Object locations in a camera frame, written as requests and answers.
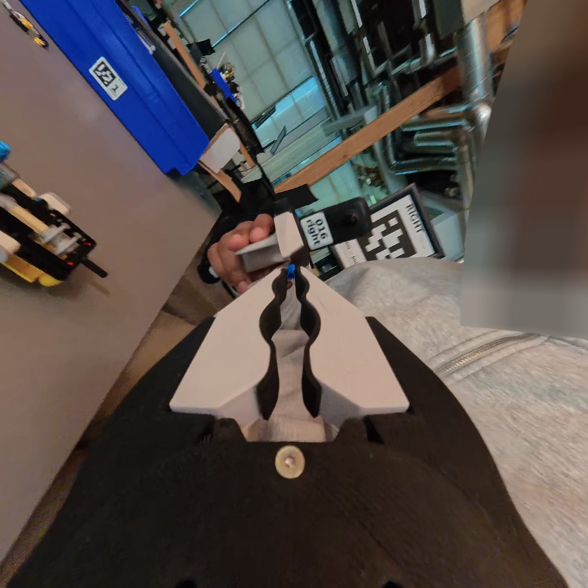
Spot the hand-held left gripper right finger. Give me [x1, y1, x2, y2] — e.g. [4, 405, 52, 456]
[294, 266, 410, 431]

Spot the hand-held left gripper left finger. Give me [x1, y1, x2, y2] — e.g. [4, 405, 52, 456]
[169, 269, 283, 428]

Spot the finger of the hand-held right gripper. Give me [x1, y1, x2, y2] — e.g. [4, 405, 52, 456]
[234, 233, 282, 273]
[273, 213, 305, 268]

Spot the black yellow lego vehicle model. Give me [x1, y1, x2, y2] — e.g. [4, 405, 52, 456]
[0, 140, 109, 288]

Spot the person's right forearm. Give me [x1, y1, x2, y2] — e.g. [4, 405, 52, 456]
[270, 279, 307, 331]

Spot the small yellow black lego piece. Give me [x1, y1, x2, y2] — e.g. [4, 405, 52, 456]
[7, 7, 49, 49]

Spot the person's right hand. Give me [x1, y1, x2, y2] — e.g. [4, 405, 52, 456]
[208, 213, 276, 295]

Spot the wooden ceiling beam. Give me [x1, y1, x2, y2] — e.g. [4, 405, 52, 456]
[275, 64, 465, 194]

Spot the silver metal pipe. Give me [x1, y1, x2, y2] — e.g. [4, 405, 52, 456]
[452, 14, 495, 221]

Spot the blue storage bin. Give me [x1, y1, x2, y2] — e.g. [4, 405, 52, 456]
[18, 0, 210, 176]

